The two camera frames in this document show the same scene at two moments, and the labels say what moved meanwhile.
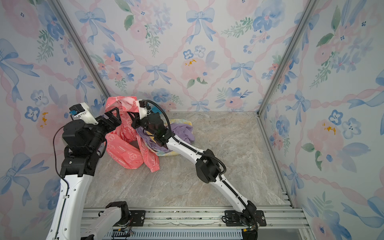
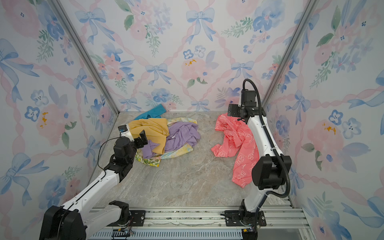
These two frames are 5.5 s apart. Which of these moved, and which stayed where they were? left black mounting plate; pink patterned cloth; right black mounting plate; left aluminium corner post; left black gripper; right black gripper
Moved: pink patterned cloth; left black gripper; right black gripper
Stayed: right black mounting plate; left black mounting plate; left aluminium corner post
